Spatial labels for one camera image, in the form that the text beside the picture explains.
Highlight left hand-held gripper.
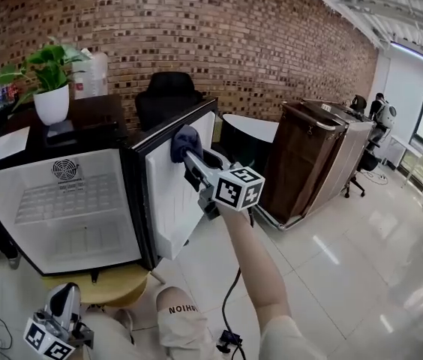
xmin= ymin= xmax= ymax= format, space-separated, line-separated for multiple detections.
xmin=22 ymin=282 xmax=95 ymax=360

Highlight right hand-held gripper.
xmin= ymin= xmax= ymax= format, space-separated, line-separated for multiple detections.
xmin=183 ymin=148 xmax=266 ymax=221

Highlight dark blue cleaning cloth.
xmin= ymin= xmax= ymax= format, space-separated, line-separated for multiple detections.
xmin=169 ymin=124 xmax=205 ymax=165

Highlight black mini fridge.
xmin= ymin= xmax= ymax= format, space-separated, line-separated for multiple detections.
xmin=0 ymin=96 xmax=221 ymax=278

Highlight person's right forearm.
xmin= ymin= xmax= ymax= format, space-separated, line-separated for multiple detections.
xmin=217 ymin=203 xmax=292 ymax=325

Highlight white-topped black desk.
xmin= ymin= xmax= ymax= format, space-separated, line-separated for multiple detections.
xmin=220 ymin=113 xmax=281 ymax=165

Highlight round yellow wooden table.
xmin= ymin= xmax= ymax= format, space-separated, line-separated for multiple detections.
xmin=42 ymin=266 xmax=167 ymax=310

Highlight black padded chair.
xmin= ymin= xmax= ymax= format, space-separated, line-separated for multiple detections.
xmin=135 ymin=71 xmax=206 ymax=133

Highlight brown wood-grain metal cabinet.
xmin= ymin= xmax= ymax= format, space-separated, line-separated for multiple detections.
xmin=256 ymin=97 xmax=377 ymax=232

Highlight person's beige trousers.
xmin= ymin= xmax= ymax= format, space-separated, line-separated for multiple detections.
xmin=79 ymin=285 xmax=217 ymax=360

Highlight round white fan grille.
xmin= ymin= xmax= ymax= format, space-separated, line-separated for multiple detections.
xmin=50 ymin=158 xmax=81 ymax=182

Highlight translucent plastic jug red label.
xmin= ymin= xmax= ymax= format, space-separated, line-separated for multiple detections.
xmin=70 ymin=50 xmax=110 ymax=100

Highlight black flat tray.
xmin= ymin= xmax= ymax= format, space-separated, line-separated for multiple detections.
xmin=44 ymin=118 xmax=119 ymax=145

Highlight black office chair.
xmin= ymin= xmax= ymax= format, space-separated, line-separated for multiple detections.
xmin=344 ymin=140 xmax=384 ymax=199

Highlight white paper sheet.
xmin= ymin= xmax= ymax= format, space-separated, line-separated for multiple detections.
xmin=0 ymin=125 xmax=31 ymax=174

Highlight green plant in white pot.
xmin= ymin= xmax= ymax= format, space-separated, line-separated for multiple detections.
xmin=0 ymin=37 xmax=92 ymax=126

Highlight white folding table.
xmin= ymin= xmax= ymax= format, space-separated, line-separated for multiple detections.
xmin=383 ymin=133 xmax=423 ymax=187

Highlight person's beige shirt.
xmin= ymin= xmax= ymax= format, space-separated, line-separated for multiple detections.
xmin=258 ymin=314 xmax=329 ymax=360

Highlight row of small drink bottles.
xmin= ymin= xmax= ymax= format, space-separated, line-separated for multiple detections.
xmin=0 ymin=82 xmax=20 ymax=111

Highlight long white tube lamp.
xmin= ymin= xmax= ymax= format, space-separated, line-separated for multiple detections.
xmin=389 ymin=40 xmax=423 ymax=70

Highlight white wire shelf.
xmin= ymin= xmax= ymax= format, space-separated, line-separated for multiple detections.
xmin=13 ymin=173 xmax=125 ymax=225

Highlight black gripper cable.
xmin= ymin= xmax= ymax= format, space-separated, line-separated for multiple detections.
xmin=217 ymin=207 xmax=257 ymax=360

